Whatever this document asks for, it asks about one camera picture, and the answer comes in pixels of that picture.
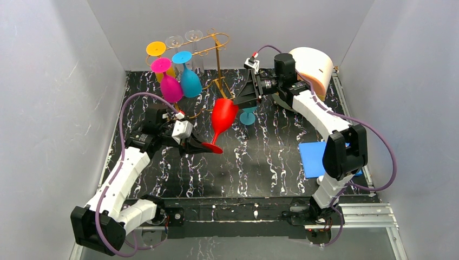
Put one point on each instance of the round pastel drawer cabinet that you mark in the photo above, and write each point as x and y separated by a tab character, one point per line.
314	65

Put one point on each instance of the magenta wine glass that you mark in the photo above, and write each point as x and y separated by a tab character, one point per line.
169	85

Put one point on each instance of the clear wine glass left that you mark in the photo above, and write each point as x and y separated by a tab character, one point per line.
174	43

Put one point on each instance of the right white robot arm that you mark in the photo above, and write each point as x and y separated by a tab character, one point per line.
346	149

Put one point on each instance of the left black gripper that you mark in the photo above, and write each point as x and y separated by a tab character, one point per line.
187	144

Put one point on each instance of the clear wine glass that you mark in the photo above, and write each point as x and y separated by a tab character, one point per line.
194	36
174	43

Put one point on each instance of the clear wine glass right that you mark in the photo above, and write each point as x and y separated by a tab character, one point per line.
194	36

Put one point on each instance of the gold wire wine glass rack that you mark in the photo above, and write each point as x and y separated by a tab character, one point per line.
220	40

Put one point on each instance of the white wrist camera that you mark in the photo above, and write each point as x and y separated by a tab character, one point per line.
182	128
252	63

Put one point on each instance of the teal blue wine glass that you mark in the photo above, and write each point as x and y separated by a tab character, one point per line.
190	82

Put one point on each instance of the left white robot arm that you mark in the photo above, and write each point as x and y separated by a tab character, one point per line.
103	218

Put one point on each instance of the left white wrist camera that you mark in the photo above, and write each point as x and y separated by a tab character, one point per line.
182	128

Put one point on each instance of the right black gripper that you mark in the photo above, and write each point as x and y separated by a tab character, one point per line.
258	88

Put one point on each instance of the red wine glass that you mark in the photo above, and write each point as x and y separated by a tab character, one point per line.
222	118

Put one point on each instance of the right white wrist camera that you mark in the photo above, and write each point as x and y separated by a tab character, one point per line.
252	63

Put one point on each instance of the yellow wine glass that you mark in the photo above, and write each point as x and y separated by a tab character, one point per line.
157	49

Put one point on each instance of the small white bar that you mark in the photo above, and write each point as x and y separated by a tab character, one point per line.
319	179

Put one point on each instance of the blue flat board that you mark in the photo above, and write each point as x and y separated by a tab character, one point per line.
311	156

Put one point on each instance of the light blue wine glass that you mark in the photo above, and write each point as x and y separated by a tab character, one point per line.
247	116

